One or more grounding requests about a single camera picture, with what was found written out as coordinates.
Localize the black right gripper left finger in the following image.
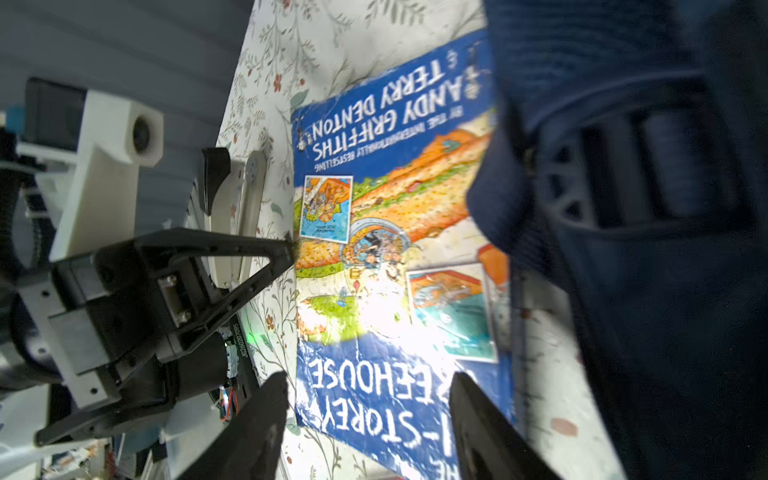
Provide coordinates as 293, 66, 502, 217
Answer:
180, 372, 289, 480

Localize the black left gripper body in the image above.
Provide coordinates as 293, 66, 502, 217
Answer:
11, 239, 230, 444

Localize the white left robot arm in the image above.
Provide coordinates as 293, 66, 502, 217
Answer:
1, 93, 294, 448

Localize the black grey stapler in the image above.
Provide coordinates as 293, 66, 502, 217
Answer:
190, 147, 269, 289

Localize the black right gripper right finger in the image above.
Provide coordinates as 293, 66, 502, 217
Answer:
449, 372, 558, 480

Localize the navy blue student backpack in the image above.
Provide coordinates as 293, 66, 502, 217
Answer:
467, 1, 767, 479

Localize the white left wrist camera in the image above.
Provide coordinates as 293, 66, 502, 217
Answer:
16, 77, 164, 261

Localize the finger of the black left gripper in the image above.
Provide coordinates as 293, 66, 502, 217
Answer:
134, 228, 294, 360

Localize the blue Treehouse book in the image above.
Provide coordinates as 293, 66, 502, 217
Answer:
292, 30, 514, 479

